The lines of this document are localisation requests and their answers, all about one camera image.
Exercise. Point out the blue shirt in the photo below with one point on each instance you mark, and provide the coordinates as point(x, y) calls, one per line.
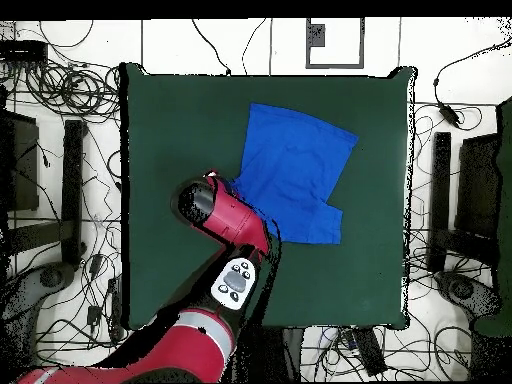
point(296, 168)

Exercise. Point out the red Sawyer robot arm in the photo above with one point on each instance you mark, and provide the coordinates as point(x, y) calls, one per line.
point(224, 216)

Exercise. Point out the long black stand bar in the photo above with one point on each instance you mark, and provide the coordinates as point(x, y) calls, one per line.
point(72, 192)
point(440, 200)

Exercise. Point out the black power strip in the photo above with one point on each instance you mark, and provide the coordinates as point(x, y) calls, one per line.
point(116, 308)
point(370, 352)

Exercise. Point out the dark green table cloth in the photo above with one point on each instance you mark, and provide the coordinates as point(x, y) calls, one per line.
point(340, 280)

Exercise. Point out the small black adapter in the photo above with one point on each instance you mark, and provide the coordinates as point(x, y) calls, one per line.
point(93, 316)

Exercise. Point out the black cabinet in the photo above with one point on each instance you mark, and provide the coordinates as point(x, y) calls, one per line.
point(24, 168)
point(478, 188)

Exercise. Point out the grey stand foot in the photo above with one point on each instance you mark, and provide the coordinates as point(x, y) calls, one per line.
point(24, 296)
point(464, 290)

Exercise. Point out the black electronics box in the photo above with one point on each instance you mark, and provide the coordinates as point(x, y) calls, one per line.
point(22, 51)

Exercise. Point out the black power adapter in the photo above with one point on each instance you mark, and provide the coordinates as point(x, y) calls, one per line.
point(448, 114)

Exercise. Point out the grey square floor frame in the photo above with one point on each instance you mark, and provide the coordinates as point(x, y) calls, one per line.
point(316, 36)

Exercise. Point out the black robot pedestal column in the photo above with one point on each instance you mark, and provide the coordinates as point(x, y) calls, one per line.
point(280, 352)

